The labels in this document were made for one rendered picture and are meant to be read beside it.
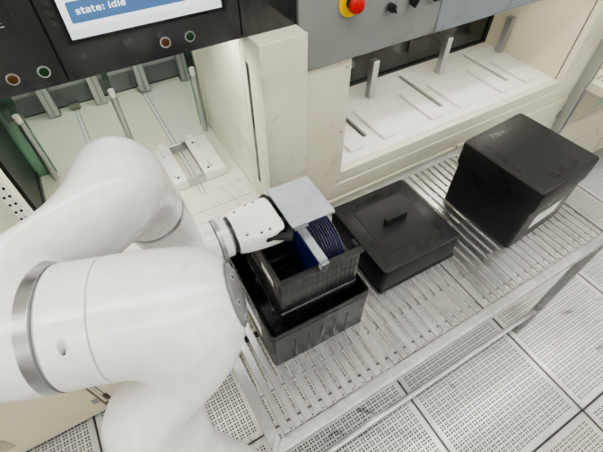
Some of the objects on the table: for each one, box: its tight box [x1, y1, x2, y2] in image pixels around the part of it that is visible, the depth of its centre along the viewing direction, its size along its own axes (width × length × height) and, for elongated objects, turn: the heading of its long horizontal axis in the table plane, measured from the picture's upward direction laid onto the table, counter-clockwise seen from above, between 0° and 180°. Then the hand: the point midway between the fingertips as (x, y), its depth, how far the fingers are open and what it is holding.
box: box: [445, 113, 599, 248], centre depth 131 cm, size 29×29×25 cm
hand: (298, 207), depth 84 cm, fingers closed on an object, 4 cm apart
